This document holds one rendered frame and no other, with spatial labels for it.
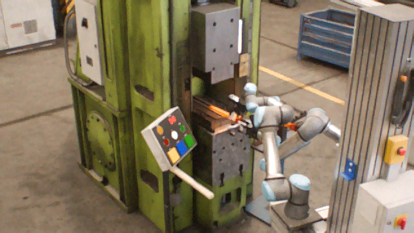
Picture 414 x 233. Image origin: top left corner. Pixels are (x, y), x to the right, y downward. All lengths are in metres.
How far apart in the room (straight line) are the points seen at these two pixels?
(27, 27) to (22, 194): 4.15
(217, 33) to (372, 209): 1.53
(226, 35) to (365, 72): 1.25
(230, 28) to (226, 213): 1.49
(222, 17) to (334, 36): 4.09
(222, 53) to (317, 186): 1.81
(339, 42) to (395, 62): 4.91
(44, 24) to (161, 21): 5.41
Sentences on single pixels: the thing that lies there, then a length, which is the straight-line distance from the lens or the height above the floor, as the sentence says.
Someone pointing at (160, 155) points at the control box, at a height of 1.03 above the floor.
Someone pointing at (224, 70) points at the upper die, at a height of 1.34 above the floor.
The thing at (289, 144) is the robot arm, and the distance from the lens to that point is 3.02.
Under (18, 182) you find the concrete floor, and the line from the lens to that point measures 4.85.
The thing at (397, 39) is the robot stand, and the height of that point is 1.95.
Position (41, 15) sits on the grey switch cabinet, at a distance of 8.35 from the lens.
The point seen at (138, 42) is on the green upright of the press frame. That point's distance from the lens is 3.50.
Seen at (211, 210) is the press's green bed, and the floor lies 0.23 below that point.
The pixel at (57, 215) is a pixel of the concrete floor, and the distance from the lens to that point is 4.31.
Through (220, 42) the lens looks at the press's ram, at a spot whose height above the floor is 1.55.
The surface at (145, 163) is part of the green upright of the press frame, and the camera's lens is 3.92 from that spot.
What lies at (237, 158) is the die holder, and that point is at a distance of 3.71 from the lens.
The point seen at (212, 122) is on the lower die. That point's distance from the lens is 3.46.
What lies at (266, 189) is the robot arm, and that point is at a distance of 2.70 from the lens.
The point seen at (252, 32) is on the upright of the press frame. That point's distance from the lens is 3.68.
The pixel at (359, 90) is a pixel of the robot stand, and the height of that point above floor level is 1.66.
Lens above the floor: 2.57
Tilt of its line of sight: 26 degrees down
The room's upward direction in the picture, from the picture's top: straight up
